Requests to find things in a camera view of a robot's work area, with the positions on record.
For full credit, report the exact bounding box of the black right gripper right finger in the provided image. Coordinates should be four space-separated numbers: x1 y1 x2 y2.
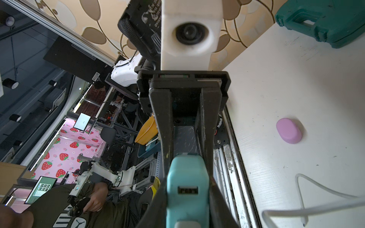
209 176 239 228

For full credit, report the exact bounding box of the aluminium frame rail front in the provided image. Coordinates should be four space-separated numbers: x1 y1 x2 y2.
213 107 262 228

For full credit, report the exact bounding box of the green plastic tool case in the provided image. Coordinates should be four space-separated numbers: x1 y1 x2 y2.
275 0 365 48

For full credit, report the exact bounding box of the purple earbuds case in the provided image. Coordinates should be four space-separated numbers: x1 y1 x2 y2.
276 118 302 144

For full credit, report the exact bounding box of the person in dark shirt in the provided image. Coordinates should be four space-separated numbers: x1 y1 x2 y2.
0 182 149 228

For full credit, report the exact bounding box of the yellow bin in background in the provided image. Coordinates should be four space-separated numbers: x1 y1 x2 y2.
135 116 158 145

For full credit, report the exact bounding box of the white usb cable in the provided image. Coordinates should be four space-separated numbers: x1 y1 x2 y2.
261 173 365 228

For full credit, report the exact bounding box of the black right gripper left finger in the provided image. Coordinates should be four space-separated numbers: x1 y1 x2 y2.
136 178 168 228

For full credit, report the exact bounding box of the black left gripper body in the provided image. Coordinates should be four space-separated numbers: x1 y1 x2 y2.
137 70 231 117

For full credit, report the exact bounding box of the teal usb charger adapter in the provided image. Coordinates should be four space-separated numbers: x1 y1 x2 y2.
166 154 210 228

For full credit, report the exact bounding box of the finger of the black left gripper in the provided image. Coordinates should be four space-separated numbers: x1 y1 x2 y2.
195 87 221 178
149 88 174 177

